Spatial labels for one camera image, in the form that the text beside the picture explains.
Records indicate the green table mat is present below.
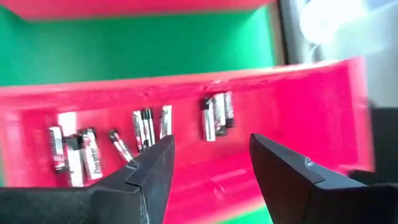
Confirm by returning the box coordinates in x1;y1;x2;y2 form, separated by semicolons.
0;6;277;224

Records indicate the black aluminium table frame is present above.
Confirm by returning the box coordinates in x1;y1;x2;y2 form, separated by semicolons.
278;0;315;65

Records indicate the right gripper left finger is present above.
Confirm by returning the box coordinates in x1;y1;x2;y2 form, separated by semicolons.
0;134;176;224

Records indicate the red plastic bin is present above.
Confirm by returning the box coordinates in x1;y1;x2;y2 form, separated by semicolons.
0;57;376;224
0;0;275;21

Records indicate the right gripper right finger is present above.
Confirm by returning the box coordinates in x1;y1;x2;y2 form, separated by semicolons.
249;133;398;224

